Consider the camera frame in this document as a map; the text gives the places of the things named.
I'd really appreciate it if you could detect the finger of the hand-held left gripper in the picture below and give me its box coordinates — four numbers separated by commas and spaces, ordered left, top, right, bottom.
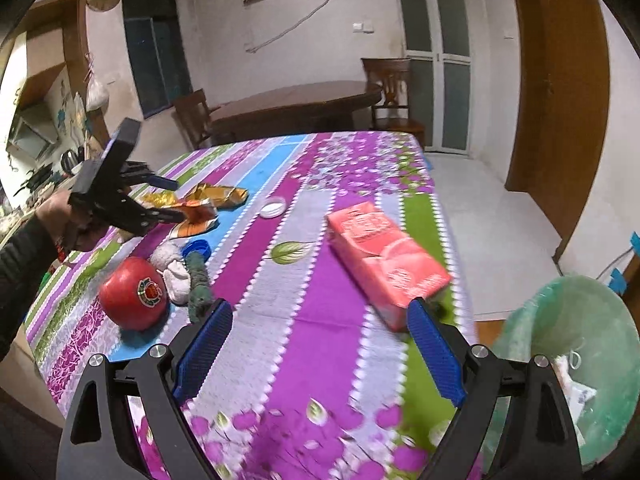
101, 194, 189, 238
120, 160, 180, 192

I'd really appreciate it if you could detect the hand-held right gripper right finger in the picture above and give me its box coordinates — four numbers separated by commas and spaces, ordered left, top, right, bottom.
406, 297, 583, 480

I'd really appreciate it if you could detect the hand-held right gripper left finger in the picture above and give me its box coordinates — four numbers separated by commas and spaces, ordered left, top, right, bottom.
55, 298, 234, 480

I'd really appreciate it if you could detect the orange snack wrapper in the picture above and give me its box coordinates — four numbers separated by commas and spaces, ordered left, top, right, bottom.
167, 197, 221, 238

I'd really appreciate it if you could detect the yellow plastic bag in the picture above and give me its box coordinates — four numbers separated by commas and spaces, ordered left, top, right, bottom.
182, 184, 249, 212

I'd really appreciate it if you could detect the pink carton box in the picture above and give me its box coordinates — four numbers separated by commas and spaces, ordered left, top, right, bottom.
325, 201, 453, 333

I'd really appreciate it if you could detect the green plastic basin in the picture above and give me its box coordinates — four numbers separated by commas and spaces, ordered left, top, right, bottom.
480, 274, 640, 476

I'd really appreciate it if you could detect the person's left forearm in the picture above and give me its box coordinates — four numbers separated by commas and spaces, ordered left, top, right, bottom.
0, 217, 68, 361

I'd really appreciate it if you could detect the person's left hand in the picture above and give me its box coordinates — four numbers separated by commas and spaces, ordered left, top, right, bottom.
32, 191, 109, 253

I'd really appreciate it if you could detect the electric kettle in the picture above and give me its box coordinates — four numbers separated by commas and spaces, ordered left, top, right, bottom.
60, 147, 86, 171

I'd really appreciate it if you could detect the blue bottle cap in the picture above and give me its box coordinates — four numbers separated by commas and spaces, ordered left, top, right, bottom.
181, 240, 211, 261

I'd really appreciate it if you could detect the black wok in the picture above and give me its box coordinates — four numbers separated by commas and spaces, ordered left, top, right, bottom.
15, 165, 53, 196

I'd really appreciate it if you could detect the dark green sock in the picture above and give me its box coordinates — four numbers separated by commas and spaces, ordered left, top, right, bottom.
184, 251, 216, 321

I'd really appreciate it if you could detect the white sock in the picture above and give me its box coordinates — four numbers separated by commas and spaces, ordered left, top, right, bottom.
165, 259, 193, 306

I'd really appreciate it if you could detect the dark wooden chair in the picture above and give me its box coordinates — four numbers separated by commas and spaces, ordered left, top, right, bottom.
361, 57, 426, 148
171, 88, 236, 151

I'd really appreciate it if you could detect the steel range hood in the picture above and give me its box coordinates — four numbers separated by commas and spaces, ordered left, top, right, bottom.
7, 105, 58, 158

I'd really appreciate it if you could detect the red apple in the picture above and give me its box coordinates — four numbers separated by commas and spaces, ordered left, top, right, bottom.
98, 256, 168, 332

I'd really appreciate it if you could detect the hanging white plastic bag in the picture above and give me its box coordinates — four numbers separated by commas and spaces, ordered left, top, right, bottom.
85, 55, 110, 112

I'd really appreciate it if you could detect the white round lid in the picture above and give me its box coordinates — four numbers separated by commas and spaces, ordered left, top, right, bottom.
259, 196, 287, 219

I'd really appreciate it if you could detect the striped floral tablecloth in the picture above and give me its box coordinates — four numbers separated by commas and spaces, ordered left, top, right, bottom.
25, 131, 481, 480

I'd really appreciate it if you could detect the upper kitchen cabinet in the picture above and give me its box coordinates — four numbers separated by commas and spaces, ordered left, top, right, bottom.
15, 27, 71, 106

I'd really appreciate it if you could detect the dark window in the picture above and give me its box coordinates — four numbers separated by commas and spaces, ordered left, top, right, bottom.
121, 0, 193, 120

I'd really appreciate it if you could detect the round dark wooden table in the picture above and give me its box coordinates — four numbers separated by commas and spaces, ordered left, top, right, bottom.
207, 80, 383, 143

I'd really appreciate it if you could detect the brown wooden door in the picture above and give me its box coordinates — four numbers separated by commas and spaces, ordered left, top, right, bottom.
505, 0, 611, 256

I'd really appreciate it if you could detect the frosted glass double door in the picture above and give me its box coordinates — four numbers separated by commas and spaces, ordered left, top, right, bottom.
392, 0, 473, 156

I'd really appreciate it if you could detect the wall cable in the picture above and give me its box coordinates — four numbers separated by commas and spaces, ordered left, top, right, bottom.
247, 0, 373, 53

